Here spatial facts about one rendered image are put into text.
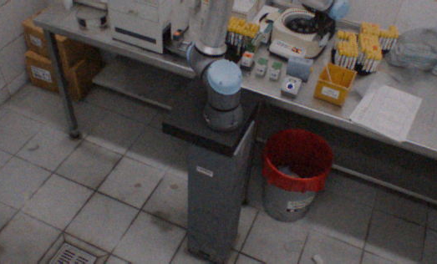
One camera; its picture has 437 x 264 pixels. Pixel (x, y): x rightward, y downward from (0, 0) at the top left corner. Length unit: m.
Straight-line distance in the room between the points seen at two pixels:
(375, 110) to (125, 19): 1.16
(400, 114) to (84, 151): 1.85
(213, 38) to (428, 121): 0.97
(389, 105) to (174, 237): 1.28
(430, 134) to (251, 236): 1.08
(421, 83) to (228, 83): 1.02
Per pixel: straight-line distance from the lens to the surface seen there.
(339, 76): 1.99
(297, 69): 1.96
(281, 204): 2.39
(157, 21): 1.99
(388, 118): 1.92
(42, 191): 2.74
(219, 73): 1.51
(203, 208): 2.00
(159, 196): 2.59
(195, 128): 1.64
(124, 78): 2.92
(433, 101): 2.12
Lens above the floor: 2.10
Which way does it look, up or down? 46 degrees down
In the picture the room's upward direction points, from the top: 4 degrees clockwise
